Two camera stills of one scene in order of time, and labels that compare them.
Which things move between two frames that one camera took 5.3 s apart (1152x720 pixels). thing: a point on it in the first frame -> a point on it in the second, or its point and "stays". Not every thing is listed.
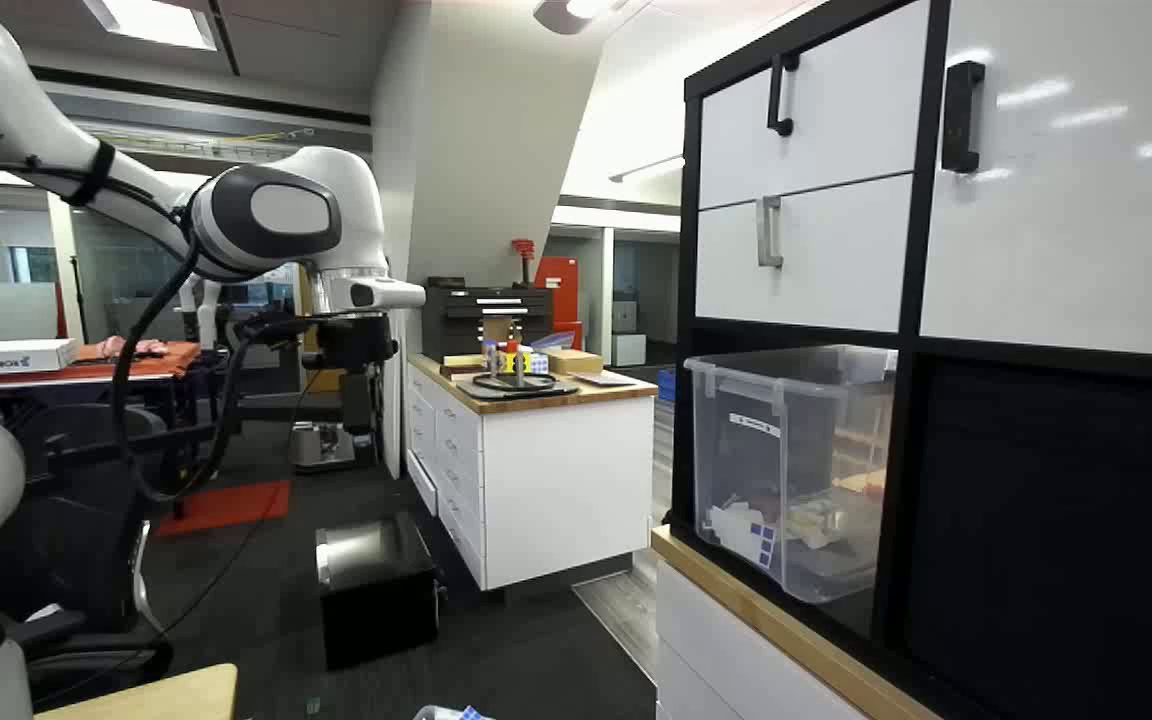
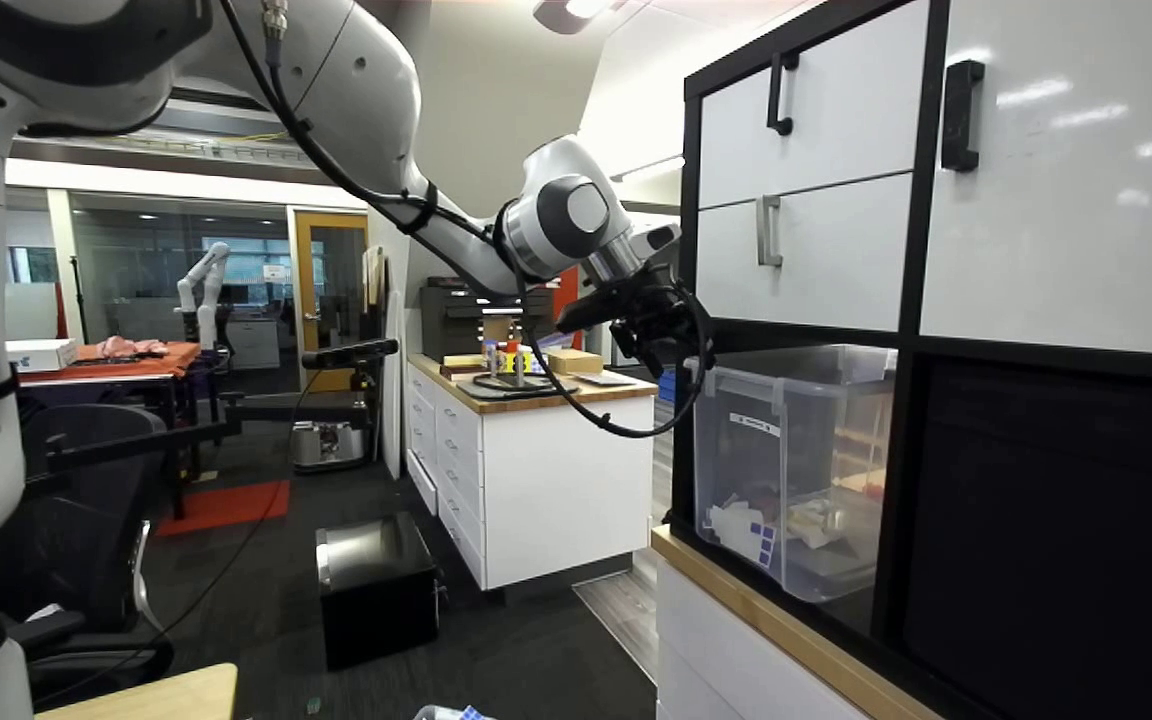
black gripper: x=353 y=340 -> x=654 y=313
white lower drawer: x=825 y=257 stays
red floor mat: x=228 y=504 stays
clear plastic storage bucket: x=793 y=462 stays
